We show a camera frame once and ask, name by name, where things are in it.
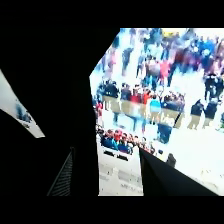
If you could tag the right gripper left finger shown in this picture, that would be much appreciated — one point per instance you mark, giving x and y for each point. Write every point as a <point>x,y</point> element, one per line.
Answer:
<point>63,180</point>

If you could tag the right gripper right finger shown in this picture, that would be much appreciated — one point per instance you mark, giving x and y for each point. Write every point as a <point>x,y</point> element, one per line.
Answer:
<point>163,181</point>

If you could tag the dark green garment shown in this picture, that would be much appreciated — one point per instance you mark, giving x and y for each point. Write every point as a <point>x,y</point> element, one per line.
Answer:
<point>50,83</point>

